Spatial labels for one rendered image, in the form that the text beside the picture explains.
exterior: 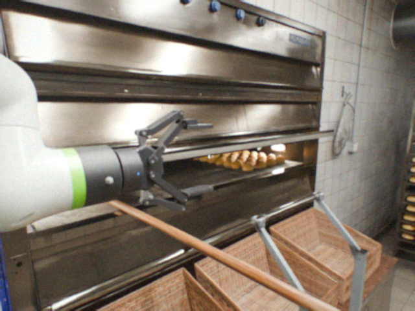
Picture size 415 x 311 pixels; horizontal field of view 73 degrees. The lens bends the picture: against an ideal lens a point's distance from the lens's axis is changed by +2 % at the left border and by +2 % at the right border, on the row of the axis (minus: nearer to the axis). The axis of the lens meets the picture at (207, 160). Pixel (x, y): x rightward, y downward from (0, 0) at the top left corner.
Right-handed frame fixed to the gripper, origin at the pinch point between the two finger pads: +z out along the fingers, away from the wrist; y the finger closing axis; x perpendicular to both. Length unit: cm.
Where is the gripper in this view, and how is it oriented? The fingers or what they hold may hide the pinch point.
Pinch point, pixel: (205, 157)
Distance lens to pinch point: 59.3
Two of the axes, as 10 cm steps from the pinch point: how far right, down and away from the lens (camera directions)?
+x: 6.6, 1.4, -7.4
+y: 0.0, 9.8, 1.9
